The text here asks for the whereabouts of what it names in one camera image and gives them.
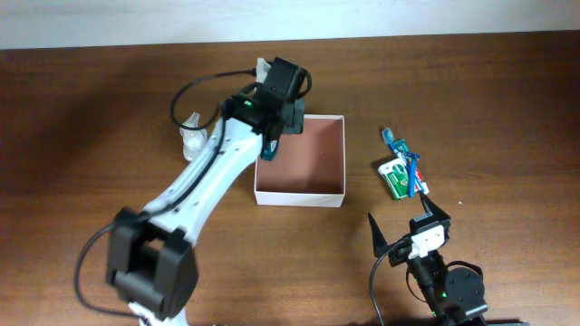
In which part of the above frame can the blue toothbrush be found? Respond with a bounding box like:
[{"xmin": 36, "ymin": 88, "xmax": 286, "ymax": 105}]
[{"xmin": 382, "ymin": 128, "xmax": 430, "ymax": 200}]

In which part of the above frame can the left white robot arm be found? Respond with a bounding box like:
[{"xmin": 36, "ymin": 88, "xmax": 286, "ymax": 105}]
[{"xmin": 106, "ymin": 57, "xmax": 313, "ymax": 325}]

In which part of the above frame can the blue disposable razor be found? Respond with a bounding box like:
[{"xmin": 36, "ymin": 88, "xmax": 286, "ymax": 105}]
[{"xmin": 404, "ymin": 151, "xmax": 422, "ymax": 197}]

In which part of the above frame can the purple foam soap pump bottle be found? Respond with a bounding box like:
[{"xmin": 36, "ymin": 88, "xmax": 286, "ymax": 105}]
[{"xmin": 179, "ymin": 112, "xmax": 208, "ymax": 161}]

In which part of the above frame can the teal mouthwash bottle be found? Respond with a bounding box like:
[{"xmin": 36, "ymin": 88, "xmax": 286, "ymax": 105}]
[{"xmin": 260, "ymin": 140, "xmax": 278, "ymax": 161}]

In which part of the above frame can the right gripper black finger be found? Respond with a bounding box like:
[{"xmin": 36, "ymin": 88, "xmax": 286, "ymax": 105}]
[
  {"xmin": 420, "ymin": 192, "xmax": 450, "ymax": 221},
  {"xmin": 367, "ymin": 213, "xmax": 389, "ymax": 258}
]

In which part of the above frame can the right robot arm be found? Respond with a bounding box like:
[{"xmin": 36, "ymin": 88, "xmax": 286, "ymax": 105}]
[{"xmin": 367, "ymin": 193, "xmax": 488, "ymax": 325}]

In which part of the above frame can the small toothpaste tube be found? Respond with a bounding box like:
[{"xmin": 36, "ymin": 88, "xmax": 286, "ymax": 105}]
[{"xmin": 391, "ymin": 139, "xmax": 430, "ymax": 197}]

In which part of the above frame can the pink cardboard box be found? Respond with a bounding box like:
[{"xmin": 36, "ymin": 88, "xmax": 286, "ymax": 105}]
[{"xmin": 254, "ymin": 114, "xmax": 346, "ymax": 208}]

